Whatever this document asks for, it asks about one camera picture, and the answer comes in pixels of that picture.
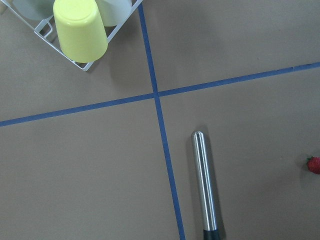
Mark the white upturned cup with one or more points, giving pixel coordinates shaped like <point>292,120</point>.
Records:
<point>114,12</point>

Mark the red strawberry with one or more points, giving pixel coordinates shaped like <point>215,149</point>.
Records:
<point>313,164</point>

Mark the steel muddler black tip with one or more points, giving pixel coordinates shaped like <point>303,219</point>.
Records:
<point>204,182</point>

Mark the yellow upturned cup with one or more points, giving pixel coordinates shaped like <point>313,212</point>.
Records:
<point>80,29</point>

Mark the white wire cup rack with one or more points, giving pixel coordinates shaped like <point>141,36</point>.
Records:
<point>46,30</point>

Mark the green upturned cup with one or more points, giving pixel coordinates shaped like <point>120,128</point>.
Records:
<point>34,9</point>

